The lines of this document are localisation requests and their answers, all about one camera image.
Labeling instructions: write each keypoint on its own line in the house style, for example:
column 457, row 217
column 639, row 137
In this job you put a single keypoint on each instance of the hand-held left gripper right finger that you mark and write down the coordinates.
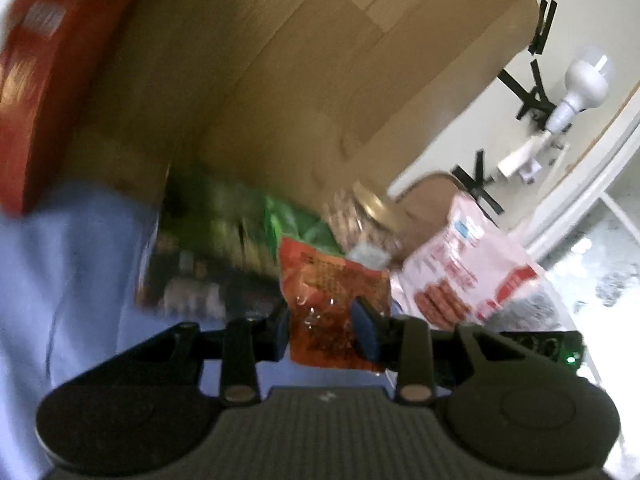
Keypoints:
column 365, row 332

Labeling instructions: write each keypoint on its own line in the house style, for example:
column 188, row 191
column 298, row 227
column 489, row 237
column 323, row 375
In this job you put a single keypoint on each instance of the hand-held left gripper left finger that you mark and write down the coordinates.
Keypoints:
column 280, row 332

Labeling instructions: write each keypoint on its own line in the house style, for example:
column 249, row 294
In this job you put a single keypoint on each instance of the red snack packet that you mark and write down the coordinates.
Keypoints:
column 330, row 300

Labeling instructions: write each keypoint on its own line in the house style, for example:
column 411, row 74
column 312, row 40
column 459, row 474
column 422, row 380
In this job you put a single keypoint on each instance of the green dark snack bag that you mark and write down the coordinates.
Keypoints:
column 200, row 260

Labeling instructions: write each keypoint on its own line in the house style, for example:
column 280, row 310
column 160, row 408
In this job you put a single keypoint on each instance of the bright green snack packet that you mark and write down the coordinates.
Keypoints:
column 295, row 225

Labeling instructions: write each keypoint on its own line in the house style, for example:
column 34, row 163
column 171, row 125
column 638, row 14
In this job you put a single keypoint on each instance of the large pink snack bag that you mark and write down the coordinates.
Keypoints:
column 465, row 270

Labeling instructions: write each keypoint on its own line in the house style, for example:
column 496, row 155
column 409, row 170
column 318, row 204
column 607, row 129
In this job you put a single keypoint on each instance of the clear nut jar gold lid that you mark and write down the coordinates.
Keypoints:
column 365, row 220

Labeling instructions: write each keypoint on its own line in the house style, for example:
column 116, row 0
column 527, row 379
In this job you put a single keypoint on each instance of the black tape strip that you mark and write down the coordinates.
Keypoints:
column 532, row 95
column 542, row 25
column 477, row 185

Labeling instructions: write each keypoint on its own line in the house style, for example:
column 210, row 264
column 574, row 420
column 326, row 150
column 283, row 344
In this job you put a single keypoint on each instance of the blue printed bedsheet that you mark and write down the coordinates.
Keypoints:
column 75, row 285

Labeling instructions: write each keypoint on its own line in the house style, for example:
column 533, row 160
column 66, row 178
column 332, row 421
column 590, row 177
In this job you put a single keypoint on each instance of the large cardboard box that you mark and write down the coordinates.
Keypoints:
column 300, row 85

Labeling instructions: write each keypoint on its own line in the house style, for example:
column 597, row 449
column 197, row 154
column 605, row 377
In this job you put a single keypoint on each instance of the white bulb lamp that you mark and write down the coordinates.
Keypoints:
column 585, row 80

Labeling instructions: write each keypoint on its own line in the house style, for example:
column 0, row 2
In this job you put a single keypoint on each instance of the red gift box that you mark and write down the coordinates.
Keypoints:
column 45, row 85

